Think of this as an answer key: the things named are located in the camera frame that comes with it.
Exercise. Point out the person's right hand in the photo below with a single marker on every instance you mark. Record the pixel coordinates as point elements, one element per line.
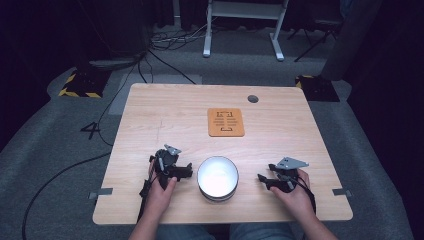
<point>295,200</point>

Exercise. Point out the white bowl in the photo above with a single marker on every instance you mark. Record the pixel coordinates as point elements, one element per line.
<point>217,178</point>

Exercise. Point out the person's leg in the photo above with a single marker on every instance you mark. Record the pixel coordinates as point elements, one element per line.
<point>186,233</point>
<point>263,231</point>

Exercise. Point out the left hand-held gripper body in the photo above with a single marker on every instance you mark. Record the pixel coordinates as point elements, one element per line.
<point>165,159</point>

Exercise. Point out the person's left leg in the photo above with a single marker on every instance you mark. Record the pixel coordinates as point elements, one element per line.
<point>186,233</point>

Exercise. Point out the black yellow striped stand base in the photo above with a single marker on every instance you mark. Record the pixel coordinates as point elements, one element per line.
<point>85,83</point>
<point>318,88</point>

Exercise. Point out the grey tape piece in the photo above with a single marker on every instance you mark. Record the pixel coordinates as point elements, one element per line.
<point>341,192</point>
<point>101,192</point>

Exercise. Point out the white metal desk frame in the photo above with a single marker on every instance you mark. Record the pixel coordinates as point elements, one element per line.
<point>245,10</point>

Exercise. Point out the orange wooden coaster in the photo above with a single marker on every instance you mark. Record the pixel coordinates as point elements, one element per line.
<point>226,122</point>

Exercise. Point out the person's right leg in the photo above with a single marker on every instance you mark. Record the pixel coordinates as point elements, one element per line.
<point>263,231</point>

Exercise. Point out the person's left hand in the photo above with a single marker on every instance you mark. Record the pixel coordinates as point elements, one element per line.
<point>159,196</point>

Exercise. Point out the black tripod stand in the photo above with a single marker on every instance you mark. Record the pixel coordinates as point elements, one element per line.
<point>316,33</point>

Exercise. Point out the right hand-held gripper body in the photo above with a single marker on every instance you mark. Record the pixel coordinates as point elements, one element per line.
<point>289,171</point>

